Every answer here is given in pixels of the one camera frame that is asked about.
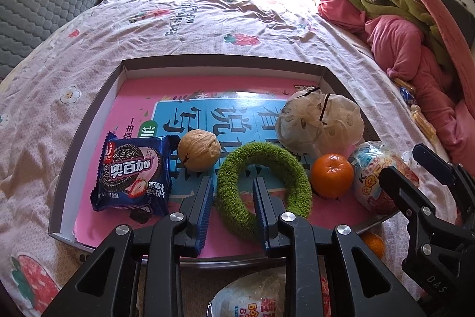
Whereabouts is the red toy egg packet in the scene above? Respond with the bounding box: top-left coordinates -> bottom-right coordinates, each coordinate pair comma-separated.
349,141 -> 420,215

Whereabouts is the brown walnut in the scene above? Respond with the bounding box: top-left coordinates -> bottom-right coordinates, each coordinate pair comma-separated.
177,129 -> 221,172

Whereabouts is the small blue snack packet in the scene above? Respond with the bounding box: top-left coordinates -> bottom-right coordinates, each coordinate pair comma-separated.
400,87 -> 418,105

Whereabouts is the grey cardboard box pink inside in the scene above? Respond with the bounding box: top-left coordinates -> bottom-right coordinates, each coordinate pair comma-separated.
48,58 -> 405,267

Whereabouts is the white snack packet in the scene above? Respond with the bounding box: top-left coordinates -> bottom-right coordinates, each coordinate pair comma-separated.
208,270 -> 331,317

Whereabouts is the blue cookie packet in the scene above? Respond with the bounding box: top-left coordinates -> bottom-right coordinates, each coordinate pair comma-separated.
91,131 -> 179,217

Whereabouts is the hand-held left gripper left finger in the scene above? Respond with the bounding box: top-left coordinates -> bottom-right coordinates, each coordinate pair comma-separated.
39,176 -> 215,317

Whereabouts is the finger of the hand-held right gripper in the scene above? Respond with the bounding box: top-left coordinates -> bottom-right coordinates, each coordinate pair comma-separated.
412,143 -> 475,199
379,165 -> 452,266

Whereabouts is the green fuzzy scrunchie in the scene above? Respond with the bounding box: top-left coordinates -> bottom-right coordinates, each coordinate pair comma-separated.
216,142 -> 313,242

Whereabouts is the pink quilt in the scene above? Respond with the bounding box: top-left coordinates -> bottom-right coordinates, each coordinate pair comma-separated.
315,0 -> 475,169

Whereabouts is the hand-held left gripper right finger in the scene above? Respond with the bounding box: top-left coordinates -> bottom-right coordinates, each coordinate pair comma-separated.
252,178 -> 427,317

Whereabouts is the orange mandarin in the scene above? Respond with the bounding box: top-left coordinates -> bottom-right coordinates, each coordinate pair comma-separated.
310,153 -> 354,198
360,231 -> 384,260

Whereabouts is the white mesh bag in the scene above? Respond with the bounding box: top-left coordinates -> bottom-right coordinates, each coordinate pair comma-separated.
275,87 -> 365,159

